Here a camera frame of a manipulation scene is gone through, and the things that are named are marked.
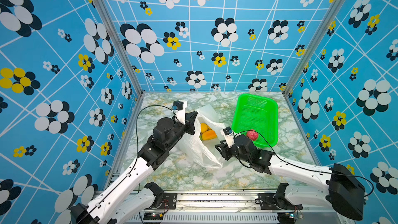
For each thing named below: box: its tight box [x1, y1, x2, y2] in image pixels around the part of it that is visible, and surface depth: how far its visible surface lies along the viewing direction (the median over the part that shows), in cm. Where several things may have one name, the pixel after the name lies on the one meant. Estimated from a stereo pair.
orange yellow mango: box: [201, 129, 218, 141], surface depth 95 cm
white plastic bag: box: [175, 104, 227, 170], surface depth 72 cm
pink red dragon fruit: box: [246, 129, 259, 142], surface depth 91 cm
